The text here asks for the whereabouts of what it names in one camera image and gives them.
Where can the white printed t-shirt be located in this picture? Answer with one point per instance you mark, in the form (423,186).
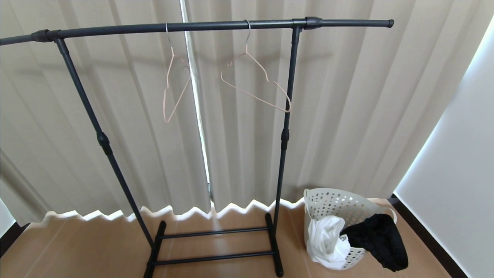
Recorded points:
(328,239)

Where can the pink clothes hanger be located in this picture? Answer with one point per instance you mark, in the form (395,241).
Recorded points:
(166,33)
(254,95)

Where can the white laundry basket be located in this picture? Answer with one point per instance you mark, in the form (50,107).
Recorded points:
(332,202)

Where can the black clothes rack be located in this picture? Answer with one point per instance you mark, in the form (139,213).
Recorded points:
(193,27)

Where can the beige curtain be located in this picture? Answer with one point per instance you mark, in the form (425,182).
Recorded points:
(347,96)

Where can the black garment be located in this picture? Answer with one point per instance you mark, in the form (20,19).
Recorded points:
(380,239)

